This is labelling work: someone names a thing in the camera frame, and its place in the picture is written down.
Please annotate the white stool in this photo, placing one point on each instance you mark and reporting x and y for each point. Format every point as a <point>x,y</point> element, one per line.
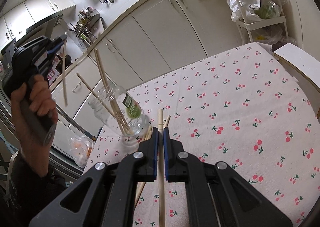
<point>301,61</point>

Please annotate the person's left hand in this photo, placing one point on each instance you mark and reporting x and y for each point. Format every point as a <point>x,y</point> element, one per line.
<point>32,149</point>

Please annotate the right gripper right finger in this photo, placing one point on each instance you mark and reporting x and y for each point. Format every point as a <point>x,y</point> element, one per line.
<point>173,168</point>

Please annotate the cherry pattern tablecloth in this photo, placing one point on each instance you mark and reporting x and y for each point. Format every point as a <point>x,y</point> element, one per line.
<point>245,108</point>

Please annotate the white rolling storage cart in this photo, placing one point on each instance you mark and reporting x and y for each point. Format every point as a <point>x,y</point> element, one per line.
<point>253,15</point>

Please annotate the chopstick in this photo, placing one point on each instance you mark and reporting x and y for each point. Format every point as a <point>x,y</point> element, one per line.
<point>64,73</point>
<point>161,170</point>

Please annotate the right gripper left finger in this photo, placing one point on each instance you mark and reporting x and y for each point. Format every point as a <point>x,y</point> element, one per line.
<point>148,168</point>

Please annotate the clear glass jar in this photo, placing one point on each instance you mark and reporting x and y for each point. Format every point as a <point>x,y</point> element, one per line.
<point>119,111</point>

